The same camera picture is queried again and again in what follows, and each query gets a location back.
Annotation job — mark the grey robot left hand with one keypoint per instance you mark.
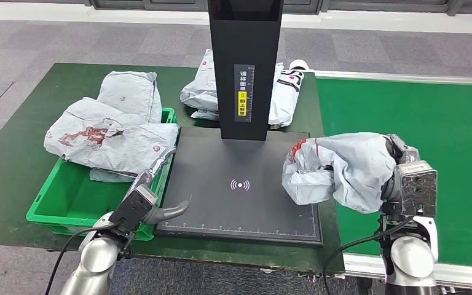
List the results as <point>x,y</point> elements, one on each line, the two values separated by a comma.
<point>166,213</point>

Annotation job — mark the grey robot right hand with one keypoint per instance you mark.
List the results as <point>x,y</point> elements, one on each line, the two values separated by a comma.
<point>407,154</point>

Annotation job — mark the smooth white parcel red logo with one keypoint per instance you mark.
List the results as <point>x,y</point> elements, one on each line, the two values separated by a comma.
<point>354,171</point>

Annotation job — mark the white parcel red print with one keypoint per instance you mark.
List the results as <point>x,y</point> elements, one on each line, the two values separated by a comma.
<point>114,146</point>

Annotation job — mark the plain grey-white poly mailer parcel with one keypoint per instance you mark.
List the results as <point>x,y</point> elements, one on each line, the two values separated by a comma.
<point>132,93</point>

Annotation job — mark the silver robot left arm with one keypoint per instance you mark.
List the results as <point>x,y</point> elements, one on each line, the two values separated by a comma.
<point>93,260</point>

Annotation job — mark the green conveyor belt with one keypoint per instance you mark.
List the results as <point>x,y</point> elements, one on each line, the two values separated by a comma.
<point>443,122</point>

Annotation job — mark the black scanner machine platform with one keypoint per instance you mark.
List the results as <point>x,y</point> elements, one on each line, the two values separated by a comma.
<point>228,211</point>

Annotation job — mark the flat pale grey parcel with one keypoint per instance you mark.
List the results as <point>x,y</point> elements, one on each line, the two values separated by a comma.
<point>205,114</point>

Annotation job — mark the white parcel bold black letters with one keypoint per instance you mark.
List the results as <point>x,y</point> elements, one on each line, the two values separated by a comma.
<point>287,99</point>

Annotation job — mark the black scanner machine column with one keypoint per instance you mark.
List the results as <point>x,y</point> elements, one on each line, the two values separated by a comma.
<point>246,40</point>

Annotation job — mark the green plastic crate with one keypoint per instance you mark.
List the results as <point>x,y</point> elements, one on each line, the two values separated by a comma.
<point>69,203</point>

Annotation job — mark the white cylindrical roll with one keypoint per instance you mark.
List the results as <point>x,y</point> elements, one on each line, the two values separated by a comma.
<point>298,65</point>

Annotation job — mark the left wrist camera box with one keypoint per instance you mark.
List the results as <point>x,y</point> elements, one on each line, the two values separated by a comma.
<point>134,207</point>

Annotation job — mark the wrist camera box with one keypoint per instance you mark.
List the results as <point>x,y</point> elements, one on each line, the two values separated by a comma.
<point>134,207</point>
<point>417,189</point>

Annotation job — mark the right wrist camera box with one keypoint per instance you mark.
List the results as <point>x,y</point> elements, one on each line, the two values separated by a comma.
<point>417,189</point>

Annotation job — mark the aluminium conveyor frame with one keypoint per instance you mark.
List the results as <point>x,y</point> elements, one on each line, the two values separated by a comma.
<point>464,277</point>

